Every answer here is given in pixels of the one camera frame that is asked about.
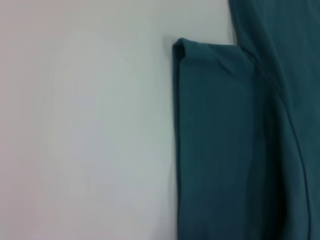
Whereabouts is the teal T-shirt white print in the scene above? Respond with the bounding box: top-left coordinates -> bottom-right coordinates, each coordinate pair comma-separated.
171,0 -> 320,240

